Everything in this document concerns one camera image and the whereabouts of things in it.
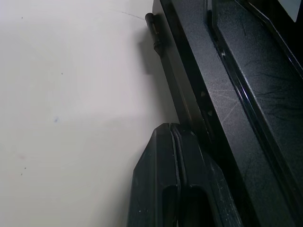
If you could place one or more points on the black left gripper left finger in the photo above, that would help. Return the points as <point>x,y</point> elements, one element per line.
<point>154,170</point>

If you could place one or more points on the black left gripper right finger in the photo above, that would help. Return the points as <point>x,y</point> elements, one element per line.
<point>201,179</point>

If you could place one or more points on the black screwdriver bit case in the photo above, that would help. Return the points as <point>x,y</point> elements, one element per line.
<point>236,94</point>

